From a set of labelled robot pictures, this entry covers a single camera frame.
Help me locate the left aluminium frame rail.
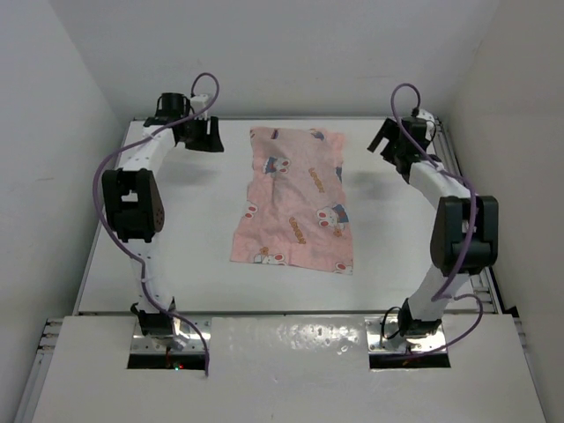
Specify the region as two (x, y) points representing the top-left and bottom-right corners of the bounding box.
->
(14, 318), (63, 423)

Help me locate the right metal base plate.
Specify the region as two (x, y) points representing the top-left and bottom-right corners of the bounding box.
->
(365, 313), (447, 355)

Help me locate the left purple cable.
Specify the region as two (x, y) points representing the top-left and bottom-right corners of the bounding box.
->
(93, 72), (221, 379)

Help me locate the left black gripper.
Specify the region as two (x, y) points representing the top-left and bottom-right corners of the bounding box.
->
(180, 114), (222, 152)

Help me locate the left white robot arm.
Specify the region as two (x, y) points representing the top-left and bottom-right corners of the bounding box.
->
(101, 93), (224, 351)

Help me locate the pink cartoon print pillowcase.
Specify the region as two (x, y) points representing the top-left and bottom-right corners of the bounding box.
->
(230, 127), (353, 275)

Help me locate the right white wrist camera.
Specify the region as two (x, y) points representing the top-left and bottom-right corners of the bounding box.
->
(416, 108), (435, 130)

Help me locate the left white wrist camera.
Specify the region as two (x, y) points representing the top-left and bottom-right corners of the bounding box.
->
(189, 93), (212, 119)

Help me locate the metal base plate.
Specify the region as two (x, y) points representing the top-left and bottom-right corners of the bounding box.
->
(130, 319), (211, 355)
(365, 313), (447, 355)

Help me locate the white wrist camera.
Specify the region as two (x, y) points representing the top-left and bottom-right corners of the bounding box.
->
(416, 108), (435, 130)
(189, 93), (212, 119)

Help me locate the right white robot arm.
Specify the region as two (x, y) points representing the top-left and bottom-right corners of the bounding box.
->
(368, 116), (499, 346)

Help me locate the right aluminium frame rail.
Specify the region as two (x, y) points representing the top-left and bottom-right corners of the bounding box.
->
(426, 116), (501, 315)

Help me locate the aluminium frame rail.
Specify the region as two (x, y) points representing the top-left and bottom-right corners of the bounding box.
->
(14, 318), (63, 423)
(426, 116), (501, 315)

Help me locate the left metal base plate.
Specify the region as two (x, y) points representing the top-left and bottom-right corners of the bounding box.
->
(130, 319), (211, 355)

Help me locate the white front cover board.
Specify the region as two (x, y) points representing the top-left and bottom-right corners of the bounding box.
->
(33, 315), (544, 422)

